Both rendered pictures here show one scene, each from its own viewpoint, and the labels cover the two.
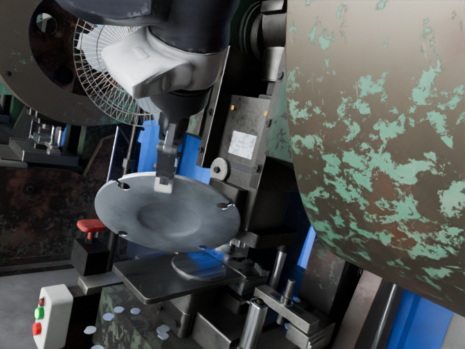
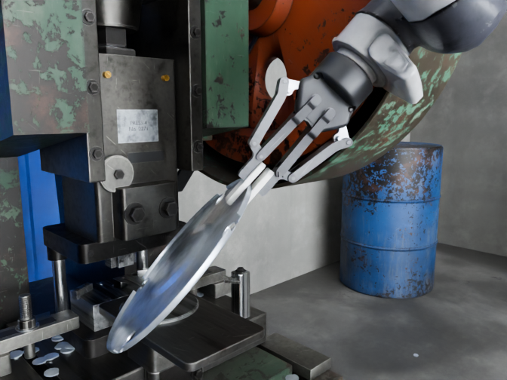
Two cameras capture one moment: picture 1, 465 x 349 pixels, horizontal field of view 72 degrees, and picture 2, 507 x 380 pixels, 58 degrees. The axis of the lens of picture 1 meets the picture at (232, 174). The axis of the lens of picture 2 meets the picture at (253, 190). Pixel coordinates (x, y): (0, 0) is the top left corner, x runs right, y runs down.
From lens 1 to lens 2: 0.86 m
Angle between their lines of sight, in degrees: 86
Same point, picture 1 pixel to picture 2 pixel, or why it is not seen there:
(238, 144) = (132, 127)
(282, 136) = (222, 103)
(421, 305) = (39, 257)
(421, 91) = (433, 77)
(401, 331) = not seen: hidden behind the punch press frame
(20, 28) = not seen: outside the picture
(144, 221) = (161, 286)
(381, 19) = not seen: hidden behind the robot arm
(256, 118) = (148, 84)
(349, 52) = (425, 61)
